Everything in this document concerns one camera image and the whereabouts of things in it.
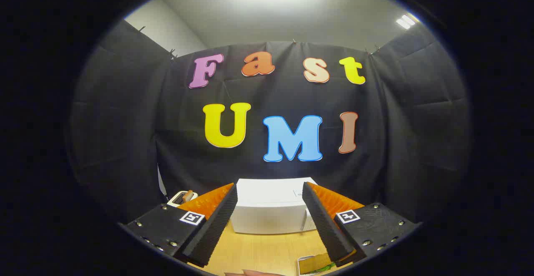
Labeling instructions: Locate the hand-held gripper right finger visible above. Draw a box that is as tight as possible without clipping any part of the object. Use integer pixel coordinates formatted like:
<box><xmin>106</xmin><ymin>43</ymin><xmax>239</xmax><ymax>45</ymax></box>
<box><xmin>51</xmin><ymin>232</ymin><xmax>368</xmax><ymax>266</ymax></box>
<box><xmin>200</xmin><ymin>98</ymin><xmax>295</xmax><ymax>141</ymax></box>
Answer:
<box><xmin>302</xmin><ymin>182</ymin><xmax>422</xmax><ymax>267</ymax></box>

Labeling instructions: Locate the white rectangular dish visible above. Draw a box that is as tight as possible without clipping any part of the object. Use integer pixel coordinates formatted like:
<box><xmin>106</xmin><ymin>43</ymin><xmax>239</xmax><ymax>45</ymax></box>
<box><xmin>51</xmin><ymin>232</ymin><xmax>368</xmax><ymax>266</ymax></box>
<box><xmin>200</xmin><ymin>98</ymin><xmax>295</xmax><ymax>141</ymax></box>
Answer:
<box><xmin>297</xmin><ymin>255</ymin><xmax>317</xmax><ymax>276</ymax></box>

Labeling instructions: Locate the white toaster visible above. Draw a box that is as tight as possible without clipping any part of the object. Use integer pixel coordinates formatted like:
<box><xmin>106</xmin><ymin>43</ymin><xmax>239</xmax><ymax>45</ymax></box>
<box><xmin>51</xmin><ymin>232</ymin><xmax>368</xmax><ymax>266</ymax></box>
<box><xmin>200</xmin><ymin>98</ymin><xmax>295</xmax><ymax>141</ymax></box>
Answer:
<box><xmin>167</xmin><ymin>190</ymin><xmax>199</xmax><ymax>208</ymax></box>

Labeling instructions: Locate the brown bread lettuce sandwich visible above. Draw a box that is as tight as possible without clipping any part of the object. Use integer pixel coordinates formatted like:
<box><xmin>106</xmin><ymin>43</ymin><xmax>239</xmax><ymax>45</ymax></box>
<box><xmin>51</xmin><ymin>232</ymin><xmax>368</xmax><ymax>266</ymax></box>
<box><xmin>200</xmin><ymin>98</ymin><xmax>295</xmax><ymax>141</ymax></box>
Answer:
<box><xmin>307</xmin><ymin>253</ymin><xmax>339</xmax><ymax>275</ymax></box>

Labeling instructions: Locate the white microwave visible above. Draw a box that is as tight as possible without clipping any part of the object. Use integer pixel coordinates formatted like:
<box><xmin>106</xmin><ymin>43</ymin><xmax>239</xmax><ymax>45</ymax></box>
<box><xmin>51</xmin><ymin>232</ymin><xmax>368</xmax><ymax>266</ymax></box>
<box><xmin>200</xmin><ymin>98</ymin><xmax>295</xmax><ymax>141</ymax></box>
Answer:
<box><xmin>231</xmin><ymin>178</ymin><xmax>320</xmax><ymax>235</ymax></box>

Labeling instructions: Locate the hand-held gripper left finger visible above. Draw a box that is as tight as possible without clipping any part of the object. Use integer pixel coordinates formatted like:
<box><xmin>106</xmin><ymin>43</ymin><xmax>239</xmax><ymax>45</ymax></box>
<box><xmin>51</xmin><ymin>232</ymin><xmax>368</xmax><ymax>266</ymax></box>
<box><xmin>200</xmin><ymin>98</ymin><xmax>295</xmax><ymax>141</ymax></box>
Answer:
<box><xmin>119</xmin><ymin>183</ymin><xmax>238</xmax><ymax>267</ymax></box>

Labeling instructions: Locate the small ceiling light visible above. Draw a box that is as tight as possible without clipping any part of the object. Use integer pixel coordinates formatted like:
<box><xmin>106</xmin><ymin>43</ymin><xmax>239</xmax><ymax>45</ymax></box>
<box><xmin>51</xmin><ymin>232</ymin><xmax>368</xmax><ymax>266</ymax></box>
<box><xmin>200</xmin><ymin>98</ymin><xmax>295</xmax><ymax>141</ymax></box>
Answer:
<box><xmin>395</xmin><ymin>14</ymin><xmax>418</xmax><ymax>29</ymax></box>

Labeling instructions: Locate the black backdrop cloth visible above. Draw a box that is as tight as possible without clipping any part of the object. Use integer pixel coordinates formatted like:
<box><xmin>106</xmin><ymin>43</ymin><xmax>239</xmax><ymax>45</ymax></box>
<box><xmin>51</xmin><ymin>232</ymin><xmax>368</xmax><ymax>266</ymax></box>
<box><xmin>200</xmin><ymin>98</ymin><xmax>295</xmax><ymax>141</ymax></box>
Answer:
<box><xmin>69</xmin><ymin>19</ymin><xmax>472</xmax><ymax>226</ymax></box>

